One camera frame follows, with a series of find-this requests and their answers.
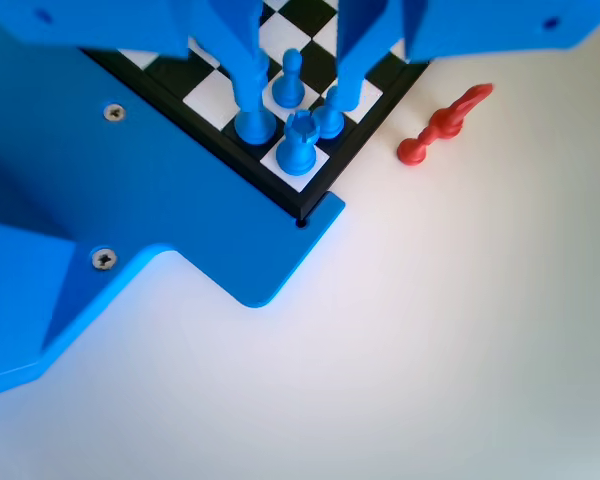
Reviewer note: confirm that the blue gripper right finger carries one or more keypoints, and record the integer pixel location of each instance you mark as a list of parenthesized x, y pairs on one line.
[(360, 40)]

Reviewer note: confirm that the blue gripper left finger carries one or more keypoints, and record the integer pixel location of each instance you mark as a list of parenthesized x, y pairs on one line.
[(235, 35)]

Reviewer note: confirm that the blue chess king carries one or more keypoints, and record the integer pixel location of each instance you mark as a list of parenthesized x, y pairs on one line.
[(254, 127)]

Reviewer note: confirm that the blue chess rook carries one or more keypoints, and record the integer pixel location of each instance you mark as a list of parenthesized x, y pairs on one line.
[(295, 152)]

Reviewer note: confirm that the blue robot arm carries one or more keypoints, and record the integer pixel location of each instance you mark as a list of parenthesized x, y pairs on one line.
[(15, 300)]

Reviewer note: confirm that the blue chess pawn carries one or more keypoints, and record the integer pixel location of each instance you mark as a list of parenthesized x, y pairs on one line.
[(327, 122), (287, 92)]

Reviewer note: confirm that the red chess knight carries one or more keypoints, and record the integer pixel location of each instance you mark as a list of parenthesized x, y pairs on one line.
[(450, 120)]

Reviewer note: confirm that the red chess pawn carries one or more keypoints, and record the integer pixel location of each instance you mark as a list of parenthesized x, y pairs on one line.
[(412, 150)]

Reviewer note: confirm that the black white chessboard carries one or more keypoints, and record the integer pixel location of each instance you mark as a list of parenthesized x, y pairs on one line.
[(315, 30)]

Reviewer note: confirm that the silver plate screw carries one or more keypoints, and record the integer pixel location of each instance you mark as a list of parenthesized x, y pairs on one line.
[(114, 112), (104, 259)]

